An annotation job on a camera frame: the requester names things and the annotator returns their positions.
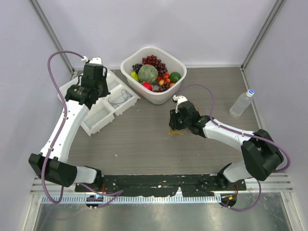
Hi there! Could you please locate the slotted cable duct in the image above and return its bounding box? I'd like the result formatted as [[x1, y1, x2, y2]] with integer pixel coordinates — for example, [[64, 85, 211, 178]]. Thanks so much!
[[41, 193, 221, 205]]

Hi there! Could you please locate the white fruit basket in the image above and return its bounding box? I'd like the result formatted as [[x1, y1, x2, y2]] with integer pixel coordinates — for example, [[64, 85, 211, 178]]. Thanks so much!
[[120, 46, 187, 105]]

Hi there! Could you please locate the dark purple thin wire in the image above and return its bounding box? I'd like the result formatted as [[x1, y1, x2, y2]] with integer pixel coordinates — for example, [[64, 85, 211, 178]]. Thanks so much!
[[107, 89, 133, 109]]

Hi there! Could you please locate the green melon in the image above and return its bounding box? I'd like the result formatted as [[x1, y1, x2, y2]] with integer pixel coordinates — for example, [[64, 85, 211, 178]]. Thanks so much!
[[138, 64, 158, 84]]

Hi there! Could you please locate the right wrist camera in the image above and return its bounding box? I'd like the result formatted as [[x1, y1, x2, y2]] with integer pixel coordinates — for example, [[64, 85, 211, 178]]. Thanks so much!
[[172, 95, 187, 113]]

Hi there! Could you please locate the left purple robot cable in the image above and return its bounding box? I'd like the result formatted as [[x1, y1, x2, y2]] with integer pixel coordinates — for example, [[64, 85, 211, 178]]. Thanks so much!
[[40, 50, 124, 210]]

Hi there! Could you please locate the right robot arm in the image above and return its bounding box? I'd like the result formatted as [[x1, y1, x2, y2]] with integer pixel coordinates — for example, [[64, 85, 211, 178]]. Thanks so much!
[[169, 97, 284, 190]]

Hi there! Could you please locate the dark grapes bunch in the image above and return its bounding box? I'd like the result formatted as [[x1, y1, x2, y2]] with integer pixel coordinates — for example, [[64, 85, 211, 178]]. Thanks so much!
[[132, 64, 143, 74]]

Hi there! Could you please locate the red grapes bunch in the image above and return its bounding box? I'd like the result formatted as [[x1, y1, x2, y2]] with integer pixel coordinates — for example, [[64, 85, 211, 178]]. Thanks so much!
[[141, 55, 168, 76]]

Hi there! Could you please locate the yellow pear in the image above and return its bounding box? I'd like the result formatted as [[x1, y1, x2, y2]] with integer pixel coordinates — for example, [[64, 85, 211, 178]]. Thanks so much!
[[130, 71, 139, 82]]

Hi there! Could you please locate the clear water bottle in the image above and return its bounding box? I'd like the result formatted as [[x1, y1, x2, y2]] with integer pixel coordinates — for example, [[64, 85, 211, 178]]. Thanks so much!
[[229, 89, 255, 118]]

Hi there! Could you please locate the red apple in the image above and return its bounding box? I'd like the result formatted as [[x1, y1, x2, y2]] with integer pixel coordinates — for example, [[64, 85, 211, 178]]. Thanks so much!
[[141, 82, 153, 91]]

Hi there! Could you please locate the white compartment tray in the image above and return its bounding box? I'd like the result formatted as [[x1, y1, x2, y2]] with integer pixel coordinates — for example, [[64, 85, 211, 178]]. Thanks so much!
[[57, 67, 141, 137]]

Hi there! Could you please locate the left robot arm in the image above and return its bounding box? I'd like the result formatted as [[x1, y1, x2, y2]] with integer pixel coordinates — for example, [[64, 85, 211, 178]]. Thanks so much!
[[28, 63, 110, 192]]

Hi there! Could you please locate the cherries cluster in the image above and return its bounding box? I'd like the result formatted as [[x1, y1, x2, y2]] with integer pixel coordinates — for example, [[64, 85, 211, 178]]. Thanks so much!
[[153, 73, 175, 92]]

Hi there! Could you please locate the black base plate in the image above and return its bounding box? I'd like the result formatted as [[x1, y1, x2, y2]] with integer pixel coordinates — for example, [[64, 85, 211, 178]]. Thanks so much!
[[75, 174, 246, 197]]

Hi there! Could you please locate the green lime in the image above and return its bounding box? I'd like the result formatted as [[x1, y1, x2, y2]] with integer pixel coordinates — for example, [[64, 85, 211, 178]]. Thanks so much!
[[169, 72, 181, 83]]

